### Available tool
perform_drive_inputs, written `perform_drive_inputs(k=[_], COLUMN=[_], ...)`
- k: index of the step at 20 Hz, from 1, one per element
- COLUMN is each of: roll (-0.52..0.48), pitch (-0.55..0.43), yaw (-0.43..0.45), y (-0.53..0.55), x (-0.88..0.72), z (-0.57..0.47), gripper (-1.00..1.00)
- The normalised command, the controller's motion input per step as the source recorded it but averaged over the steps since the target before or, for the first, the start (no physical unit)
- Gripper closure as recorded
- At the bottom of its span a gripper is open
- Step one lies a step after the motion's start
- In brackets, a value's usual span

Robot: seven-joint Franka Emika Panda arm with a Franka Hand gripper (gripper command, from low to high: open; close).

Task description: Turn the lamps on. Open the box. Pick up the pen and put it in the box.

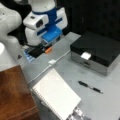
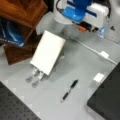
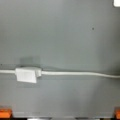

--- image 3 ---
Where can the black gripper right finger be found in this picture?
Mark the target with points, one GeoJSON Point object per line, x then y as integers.
{"type": "Point", "coordinates": [117, 113]}

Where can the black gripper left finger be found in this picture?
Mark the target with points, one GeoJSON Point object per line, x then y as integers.
{"type": "Point", "coordinates": [6, 113]}

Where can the white cable adapter block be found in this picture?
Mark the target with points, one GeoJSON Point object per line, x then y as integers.
{"type": "Point", "coordinates": [28, 74]}

